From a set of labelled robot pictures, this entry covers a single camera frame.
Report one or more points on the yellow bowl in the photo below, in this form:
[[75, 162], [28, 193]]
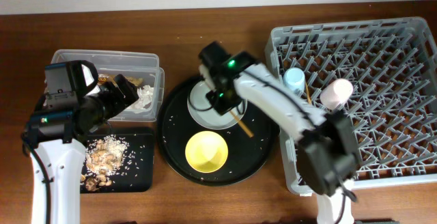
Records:
[[206, 152]]

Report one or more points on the white tissue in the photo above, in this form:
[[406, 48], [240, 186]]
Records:
[[145, 94]]

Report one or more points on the nut shell food scraps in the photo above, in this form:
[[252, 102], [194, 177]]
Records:
[[104, 159]]

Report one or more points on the wooden chopstick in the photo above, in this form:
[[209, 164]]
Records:
[[309, 100], [242, 125]]

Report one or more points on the gold snack wrapper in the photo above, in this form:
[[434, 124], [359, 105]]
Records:
[[133, 79]]

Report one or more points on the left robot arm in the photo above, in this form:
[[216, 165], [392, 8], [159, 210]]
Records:
[[84, 90]]

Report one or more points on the pink plastic cup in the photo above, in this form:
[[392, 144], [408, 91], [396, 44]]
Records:
[[337, 93]]

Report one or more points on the grey round plate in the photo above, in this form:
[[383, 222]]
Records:
[[202, 112]]

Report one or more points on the grey dishwasher rack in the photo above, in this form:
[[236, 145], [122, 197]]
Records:
[[391, 64]]

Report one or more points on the round black serving tray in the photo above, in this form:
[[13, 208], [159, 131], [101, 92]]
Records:
[[247, 155]]

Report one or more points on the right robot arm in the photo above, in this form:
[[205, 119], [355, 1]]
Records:
[[327, 151]]

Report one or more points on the black rectangular tray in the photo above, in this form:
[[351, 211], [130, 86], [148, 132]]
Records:
[[138, 166]]

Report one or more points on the blue plastic cup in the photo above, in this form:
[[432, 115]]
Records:
[[294, 79]]

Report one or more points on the clear plastic waste bin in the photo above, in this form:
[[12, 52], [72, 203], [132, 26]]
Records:
[[143, 66]]

